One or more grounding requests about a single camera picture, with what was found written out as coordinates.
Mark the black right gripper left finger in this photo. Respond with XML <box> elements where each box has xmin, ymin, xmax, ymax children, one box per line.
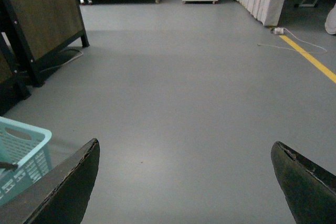
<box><xmin>1</xmin><ymin>138</ymin><xmax>100</xmax><ymax>223</ymax></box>

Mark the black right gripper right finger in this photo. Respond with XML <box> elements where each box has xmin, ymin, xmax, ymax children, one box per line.
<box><xmin>271</xmin><ymin>141</ymin><xmax>335</xmax><ymax>223</ymax></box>

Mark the light blue plastic basket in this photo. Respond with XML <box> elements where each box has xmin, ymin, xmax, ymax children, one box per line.
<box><xmin>1</xmin><ymin>117</ymin><xmax>52</xmax><ymax>205</ymax></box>

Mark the white power adapter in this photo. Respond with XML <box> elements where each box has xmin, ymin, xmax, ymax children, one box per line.
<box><xmin>270</xmin><ymin>27</ymin><xmax>284</xmax><ymax>35</ymax></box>

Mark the dark wooden display stand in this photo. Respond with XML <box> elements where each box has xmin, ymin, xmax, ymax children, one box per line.
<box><xmin>1</xmin><ymin>0</ymin><xmax>89</xmax><ymax>114</ymax></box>

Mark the brown basket handle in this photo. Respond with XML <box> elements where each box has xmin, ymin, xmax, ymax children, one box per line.
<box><xmin>0</xmin><ymin>161</ymin><xmax>18</xmax><ymax>170</ymax></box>

